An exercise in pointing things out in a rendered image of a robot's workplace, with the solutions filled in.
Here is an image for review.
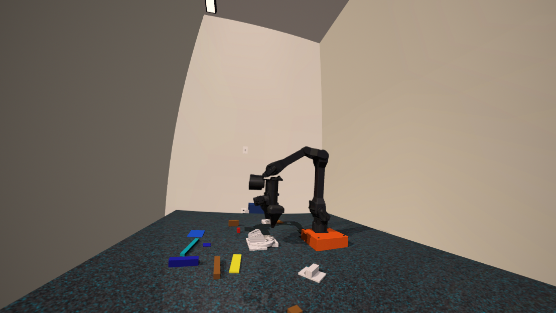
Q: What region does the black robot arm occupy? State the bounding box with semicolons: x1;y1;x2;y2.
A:
249;146;331;233

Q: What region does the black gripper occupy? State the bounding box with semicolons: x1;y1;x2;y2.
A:
260;190;285;228

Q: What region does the teal long thin bar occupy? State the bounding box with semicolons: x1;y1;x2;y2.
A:
180;238;199;257

